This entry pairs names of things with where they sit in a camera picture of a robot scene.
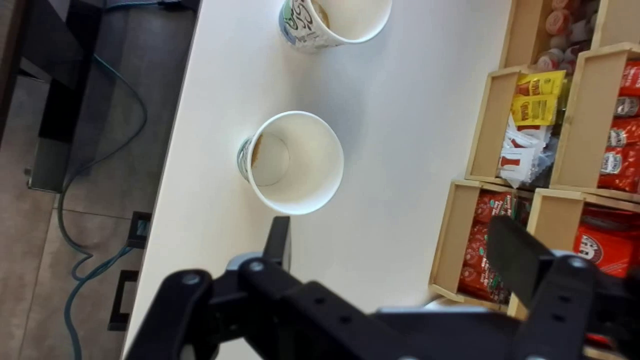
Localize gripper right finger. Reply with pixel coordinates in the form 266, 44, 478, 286
486, 215, 640, 360

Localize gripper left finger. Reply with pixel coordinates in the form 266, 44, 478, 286
122, 216, 417, 360

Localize printed paper cup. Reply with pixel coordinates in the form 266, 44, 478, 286
278, 0, 393, 54
236, 111, 345, 216

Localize heap of red-white packets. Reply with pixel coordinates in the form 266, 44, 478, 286
572, 205, 640, 279

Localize heap of red-green packets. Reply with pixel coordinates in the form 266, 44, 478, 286
457, 190, 532, 305

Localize floor socket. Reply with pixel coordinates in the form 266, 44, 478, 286
126, 210, 153, 250

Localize black floor plate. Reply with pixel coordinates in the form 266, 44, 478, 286
107, 269, 140, 332

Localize heap of white packets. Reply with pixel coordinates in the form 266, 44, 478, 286
496, 116, 559, 189

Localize heap of red ketchup packets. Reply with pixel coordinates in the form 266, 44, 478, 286
597, 60, 640, 194

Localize wooden condiment organizer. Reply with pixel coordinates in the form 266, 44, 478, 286
428, 0, 640, 360

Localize heap of yellow packets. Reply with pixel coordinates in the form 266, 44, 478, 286
511, 70, 568, 127

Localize heap of creamer cups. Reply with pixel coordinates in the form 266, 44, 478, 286
531, 0, 601, 75

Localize dark cabinet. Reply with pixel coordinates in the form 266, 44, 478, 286
0, 0, 107, 194

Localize blue cable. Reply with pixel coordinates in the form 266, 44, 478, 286
56, 54, 149, 360

